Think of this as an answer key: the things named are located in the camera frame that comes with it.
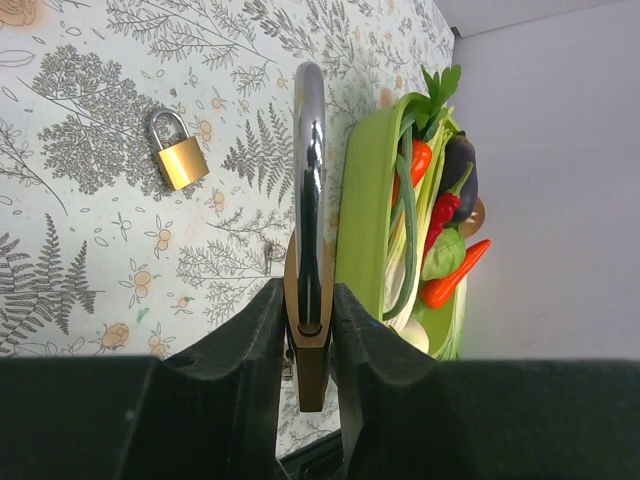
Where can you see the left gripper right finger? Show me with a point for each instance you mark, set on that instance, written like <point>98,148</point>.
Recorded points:
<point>405,415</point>

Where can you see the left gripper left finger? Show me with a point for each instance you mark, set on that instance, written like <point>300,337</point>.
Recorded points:
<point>207,412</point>

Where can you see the large brass long-shackle padlock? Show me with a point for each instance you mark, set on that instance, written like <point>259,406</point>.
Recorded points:
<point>308,276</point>

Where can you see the small metal key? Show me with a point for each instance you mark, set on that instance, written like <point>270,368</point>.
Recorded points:
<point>268,252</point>

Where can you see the orange carrot pepper right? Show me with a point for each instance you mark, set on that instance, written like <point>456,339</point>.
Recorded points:
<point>436,293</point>

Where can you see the round green cabbage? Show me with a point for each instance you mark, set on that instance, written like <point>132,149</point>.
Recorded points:
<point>445,256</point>

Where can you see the floral table cloth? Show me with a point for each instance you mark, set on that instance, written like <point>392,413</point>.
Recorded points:
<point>98,255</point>

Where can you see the brown mushroom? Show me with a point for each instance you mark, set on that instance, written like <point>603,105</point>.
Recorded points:
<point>474,222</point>

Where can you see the green plastic basket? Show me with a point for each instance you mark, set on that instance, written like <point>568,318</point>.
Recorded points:
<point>363,231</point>

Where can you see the red chili pepper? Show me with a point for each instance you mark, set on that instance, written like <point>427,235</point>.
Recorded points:
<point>444,209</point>

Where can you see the small brass padlock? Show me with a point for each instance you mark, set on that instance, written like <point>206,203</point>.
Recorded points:
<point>182,163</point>

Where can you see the green long beans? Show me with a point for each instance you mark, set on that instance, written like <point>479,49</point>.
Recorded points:
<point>401,262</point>

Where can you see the orange red pepper left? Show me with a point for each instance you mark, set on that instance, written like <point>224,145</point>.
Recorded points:
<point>420,161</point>

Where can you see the white green scallions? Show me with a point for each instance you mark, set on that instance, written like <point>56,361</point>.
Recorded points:
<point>425,192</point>

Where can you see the purple eggplant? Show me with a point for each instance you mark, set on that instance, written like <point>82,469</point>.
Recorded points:
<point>459,151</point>

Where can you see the green spinach leaves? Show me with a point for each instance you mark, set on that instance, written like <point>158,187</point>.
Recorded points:
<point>424,115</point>

